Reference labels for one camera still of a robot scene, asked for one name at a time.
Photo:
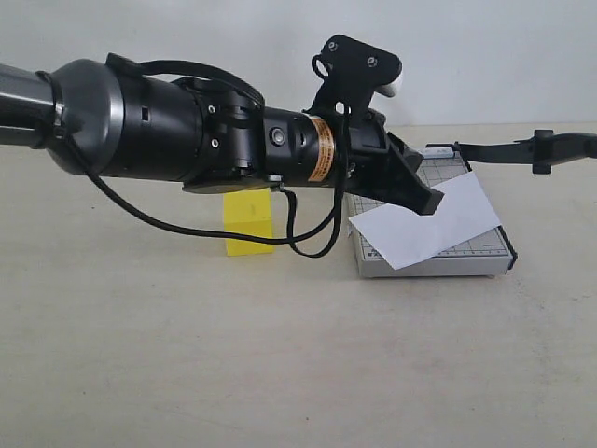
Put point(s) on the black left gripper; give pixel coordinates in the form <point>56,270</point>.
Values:
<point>379,165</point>

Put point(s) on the white paper sheet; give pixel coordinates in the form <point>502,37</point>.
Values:
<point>404,238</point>

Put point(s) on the black cutter blade arm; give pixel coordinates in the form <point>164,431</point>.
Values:
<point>541,152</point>

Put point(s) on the yellow cube block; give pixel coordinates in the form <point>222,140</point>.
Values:
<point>248,212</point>

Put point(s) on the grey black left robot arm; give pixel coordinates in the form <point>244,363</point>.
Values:
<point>211,132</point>

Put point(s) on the grey paper cutter base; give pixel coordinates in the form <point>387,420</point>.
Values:
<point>489,254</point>

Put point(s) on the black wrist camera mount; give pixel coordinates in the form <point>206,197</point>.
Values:
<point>351,72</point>

